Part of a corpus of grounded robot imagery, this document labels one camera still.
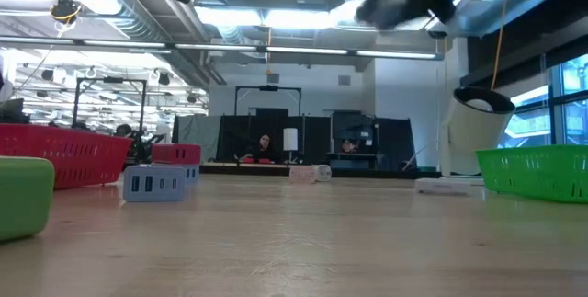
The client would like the red ribbed charger block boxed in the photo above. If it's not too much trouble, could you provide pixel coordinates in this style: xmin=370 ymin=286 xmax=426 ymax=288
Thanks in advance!
xmin=151 ymin=143 xmax=202 ymax=185

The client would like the lavender USB charger block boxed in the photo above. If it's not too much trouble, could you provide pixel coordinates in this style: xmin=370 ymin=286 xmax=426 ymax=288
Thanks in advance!
xmin=122 ymin=164 xmax=188 ymax=203

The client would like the pink charger block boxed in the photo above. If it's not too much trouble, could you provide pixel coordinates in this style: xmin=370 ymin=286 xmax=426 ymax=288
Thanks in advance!
xmin=288 ymin=164 xmax=318 ymax=185

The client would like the green charger block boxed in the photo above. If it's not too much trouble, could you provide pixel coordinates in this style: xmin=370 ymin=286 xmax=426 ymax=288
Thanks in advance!
xmin=0 ymin=156 xmax=56 ymax=243

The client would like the long ceiling light strip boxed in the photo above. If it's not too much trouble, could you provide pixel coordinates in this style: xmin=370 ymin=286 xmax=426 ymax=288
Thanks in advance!
xmin=0 ymin=35 xmax=445 ymax=61

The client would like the black partition panel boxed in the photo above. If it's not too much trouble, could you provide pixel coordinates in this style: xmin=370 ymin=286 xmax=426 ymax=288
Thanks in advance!
xmin=374 ymin=117 xmax=417 ymax=169

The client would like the grey cloth screen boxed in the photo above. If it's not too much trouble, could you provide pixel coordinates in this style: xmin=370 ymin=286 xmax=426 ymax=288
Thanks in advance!
xmin=171 ymin=114 xmax=222 ymax=164

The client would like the black curtain partition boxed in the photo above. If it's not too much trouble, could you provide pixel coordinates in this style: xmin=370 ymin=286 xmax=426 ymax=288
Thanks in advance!
xmin=215 ymin=113 xmax=332 ymax=165

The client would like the white cylinder lamp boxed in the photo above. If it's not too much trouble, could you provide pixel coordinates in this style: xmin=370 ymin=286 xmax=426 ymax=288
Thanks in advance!
xmin=282 ymin=127 xmax=300 ymax=153

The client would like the white flat charger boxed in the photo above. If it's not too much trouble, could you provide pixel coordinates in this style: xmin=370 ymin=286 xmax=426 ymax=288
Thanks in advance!
xmin=414 ymin=177 xmax=472 ymax=196

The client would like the black background equipment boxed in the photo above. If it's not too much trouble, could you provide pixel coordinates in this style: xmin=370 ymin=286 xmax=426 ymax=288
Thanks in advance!
xmin=0 ymin=97 xmax=31 ymax=125

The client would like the red plastic basket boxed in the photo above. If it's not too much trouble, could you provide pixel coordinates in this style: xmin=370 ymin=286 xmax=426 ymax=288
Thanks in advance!
xmin=0 ymin=123 xmax=134 ymax=191

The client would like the green plastic basket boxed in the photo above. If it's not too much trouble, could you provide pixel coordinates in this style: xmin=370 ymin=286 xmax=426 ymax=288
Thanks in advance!
xmin=475 ymin=143 xmax=588 ymax=205

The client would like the yellow cable reel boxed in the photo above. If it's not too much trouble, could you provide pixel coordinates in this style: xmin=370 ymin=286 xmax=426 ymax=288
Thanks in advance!
xmin=49 ymin=0 xmax=84 ymax=25

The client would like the yellow hanging cord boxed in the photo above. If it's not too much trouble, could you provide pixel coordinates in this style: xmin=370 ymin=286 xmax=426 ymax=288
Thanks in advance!
xmin=490 ymin=0 xmax=509 ymax=91

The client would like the black frame stand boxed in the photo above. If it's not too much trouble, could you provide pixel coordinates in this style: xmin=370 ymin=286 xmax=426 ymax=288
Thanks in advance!
xmin=72 ymin=76 xmax=148 ymax=128
xmin=234 ymin=85 xmax=303 ymax=117

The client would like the white fan cable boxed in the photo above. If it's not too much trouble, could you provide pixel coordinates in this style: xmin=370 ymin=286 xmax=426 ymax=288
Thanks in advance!
xmin=402 ymin=143 xmax=441 ymax=169

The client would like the glass window wall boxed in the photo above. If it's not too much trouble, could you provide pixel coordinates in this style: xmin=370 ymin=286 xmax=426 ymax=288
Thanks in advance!
xmin=498 ymin=52 xmax=588 ymax=149

